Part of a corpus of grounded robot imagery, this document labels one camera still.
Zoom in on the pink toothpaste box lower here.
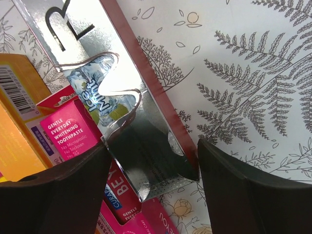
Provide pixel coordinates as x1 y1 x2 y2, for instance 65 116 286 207
37 85 101 166

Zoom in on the floral patterned table mat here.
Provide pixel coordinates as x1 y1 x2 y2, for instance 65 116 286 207
0 0 312 234

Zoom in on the orange gold toothpaste box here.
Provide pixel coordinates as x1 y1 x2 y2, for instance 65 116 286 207
0 54 77 182

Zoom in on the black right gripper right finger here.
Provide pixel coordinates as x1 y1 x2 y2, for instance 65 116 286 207
197 139 312 234

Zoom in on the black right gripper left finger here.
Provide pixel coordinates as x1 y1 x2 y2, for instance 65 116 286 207
0 142 112 234

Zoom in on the pink Be You toothpaste box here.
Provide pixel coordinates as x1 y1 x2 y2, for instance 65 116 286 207
96 161 179 234

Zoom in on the silver R&O Ice Mint box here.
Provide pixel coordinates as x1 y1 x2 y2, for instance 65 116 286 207
14 0 199 202

